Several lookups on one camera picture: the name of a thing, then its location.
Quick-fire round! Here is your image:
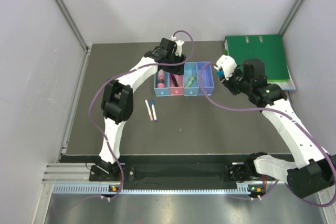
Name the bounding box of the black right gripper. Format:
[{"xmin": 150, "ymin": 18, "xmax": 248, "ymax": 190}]
[{"xmin": 219, "ymin": 66, "xmax": 252, "ymax": 95}]

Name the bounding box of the purple cap black highlighter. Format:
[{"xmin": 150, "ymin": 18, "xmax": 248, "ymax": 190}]
[{"xmin": 171, "ymin": 74, "xmax": 179, "ymax": 87}]

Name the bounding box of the blue cap black highlighter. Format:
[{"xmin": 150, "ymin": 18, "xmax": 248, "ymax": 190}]
[{"xmin": 216, "ymin": 70, "xmax": 224, "ymax": 78}]

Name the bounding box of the pink lid pen jar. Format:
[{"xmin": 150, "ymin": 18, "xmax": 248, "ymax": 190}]
[{"xmin": 157, "ymin": 69, "xmax": 165, "ymax": 88}]

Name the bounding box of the green glitter glue tube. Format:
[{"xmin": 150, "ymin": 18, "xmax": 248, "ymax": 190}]
[{"xmin": 185, "ymin": 76, "xmax": 196, "ymax": 88}]

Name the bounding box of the sky blue plastic bin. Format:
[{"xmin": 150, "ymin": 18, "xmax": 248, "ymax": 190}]
[{"xmin": 154, "ymin": 71, "xmax": 170, "ymax": 97}]

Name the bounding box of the pink plastic bin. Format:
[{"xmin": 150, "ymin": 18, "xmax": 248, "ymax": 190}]
[{"xmin": 169, "ymin": 74, "xmax": 184, "ymax": 96}]

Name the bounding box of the light blue plastic bin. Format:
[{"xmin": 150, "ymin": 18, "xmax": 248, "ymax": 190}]
[{"xmin": 184, "ymin": 62, "xmax": 199, "ymax": 96}]

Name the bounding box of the purple-blue plastic bin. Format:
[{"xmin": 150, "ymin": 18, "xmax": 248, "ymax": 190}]
[{"xmin": 196, "ymin": 61, "xmax": 215, "ymax": 95}]

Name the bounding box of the white marker orange cap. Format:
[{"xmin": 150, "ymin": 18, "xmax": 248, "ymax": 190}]
[{"xmin": 145, "ymin": 99, "xmax": 154, "ymax": 121}]

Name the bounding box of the white marker blue cap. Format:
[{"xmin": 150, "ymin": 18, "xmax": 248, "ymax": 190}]
[{"xmin": 151, "ymin": 100, "xmax": 158, "ymax": 122}]

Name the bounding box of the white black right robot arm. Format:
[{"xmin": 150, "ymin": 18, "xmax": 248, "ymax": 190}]
[{"xmin": 215, "ymin": 55, "xmax": 335, "ymax": 198}]

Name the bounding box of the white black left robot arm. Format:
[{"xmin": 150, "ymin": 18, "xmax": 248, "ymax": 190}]
[{"xmin": 95, "ymin": 37, "xmax": 186, "ymax": 180}]

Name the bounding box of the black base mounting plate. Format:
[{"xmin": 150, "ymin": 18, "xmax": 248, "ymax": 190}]
[{"xmin": 90, "ymin": 162, "xmax": 260, "ymax": 188}]

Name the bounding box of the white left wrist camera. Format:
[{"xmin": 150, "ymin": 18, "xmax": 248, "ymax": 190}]
[{"xmin": 171, "ymin": 36, "xmax": 184, "ymax": 57}]

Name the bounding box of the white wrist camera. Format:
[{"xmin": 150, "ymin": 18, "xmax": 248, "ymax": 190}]
[
  {"xmin": 214, "ymin": 55, "xmax": 237, "ymax": 80},
  {"xmin": 171, "ymin": 36, "xmax": 184, "ymax": 57}
]

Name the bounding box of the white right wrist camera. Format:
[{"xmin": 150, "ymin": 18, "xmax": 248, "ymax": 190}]
[{"xmin": 214, "ymin": 55, "xmax": 237, "ymax": 80}]

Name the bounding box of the green ring binder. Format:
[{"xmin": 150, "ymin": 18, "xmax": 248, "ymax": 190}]
[{"xmin": 224, "ymin": 34, "xmax": 290, "ymax": 82}]

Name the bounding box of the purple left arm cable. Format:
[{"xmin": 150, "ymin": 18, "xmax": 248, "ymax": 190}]
[{"xmin": 88, "ymin": 30, "xmax": 195, "ymax": 200}]

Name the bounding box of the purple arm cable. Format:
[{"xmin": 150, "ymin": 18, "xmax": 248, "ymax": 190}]
[
  {"xmin": 88, "ymin": 30, "xmax": 195, "ymax": 200},
  {"xmin": 199, "ymin": 62, "xmax": 336, "ymax": 208}
]

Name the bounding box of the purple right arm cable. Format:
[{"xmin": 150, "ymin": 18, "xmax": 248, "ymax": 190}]
[{"xmin": 199, "ymin": 62, "xmax": 336, "ymax": 208}]

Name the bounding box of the aluminium front rail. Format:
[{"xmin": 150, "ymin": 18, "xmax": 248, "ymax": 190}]
[{"xmin": 41, "ymin": 161, "xmax": 329, "ymax": 183}]

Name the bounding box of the white slotted cable duct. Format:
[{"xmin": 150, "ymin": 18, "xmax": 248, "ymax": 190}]
[{"xmin": 52, "ymin": 184, "xmax": 264, "ymax": 195}]

